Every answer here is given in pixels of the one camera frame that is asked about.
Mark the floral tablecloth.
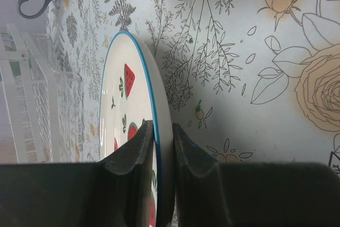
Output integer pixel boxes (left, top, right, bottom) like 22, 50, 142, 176
47, 0, 339, 178

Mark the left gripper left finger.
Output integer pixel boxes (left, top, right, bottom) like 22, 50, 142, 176
1, 121, 154, 226

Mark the white plate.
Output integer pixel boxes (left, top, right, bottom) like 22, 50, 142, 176
99, 31, 175, 226

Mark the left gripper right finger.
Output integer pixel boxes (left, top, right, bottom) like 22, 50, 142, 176
173, 123, 339, 226

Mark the white wire dish rack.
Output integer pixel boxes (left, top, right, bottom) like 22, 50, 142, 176
1, 24, 81, 163

